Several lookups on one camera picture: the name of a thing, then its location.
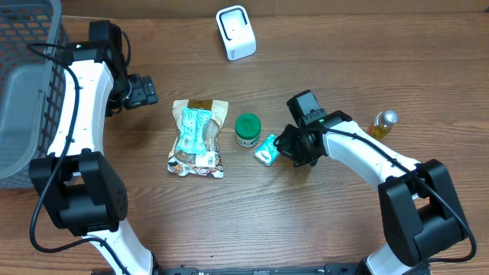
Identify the white barcode scanner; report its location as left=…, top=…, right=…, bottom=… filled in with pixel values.
left=215, top=5, right=257, bottom=61

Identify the grey plastic basket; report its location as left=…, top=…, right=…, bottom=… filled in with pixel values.
left=1, top=0, right=70, bottom=189

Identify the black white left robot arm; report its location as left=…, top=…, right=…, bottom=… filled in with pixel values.
left=29, top=20, right=162, bottom=274

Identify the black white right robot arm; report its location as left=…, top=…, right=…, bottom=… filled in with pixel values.
left=274, top=90, right=477, bottom=274

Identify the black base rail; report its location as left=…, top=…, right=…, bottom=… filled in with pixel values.
left=91, top=261, right=432, bottom=275

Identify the brown snack pouch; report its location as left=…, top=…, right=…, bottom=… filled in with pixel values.
left=167, top=99, right=228, bottom=179

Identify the teal tissue pack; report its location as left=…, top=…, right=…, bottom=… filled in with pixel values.
left=254, top=134, right=280, bottom=167

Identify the yellow dish soap bottle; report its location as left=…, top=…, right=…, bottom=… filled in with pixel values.
left=368, top=110, right=398, bottom=141

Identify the teal wipes packet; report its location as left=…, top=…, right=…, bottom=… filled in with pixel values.
left=176, top=107, right=212, bottom=155

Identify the green lid jar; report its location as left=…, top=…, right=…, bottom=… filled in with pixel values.
left=235, top=113, right=261, bottom=147

